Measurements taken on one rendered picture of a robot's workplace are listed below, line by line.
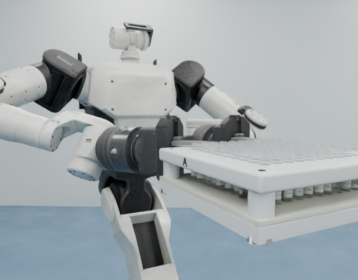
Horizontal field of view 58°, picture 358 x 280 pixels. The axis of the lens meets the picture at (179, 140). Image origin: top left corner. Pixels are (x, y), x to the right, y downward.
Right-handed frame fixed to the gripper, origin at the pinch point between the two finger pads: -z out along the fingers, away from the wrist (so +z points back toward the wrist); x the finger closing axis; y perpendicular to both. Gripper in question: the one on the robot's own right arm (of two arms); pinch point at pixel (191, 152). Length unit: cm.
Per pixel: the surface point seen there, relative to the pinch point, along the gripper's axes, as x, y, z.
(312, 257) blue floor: 100, -210, 12
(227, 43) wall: -90, -291, 114
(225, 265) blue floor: 99, -163, 63
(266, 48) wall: -85, -312, 77
